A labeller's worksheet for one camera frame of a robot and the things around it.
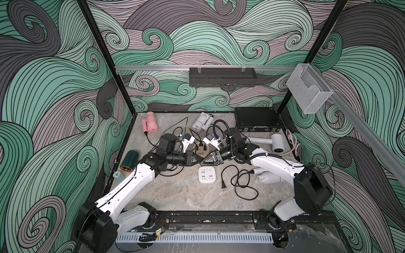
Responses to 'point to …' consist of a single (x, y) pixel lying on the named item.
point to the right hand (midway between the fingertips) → (201, 166)
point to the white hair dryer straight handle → (277, 140)
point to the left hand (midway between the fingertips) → (202, 159)
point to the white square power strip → (206, 174)
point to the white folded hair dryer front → (267, 177)
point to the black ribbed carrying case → (257, 119)
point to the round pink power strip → (200, 151)
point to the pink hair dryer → (150, 124)
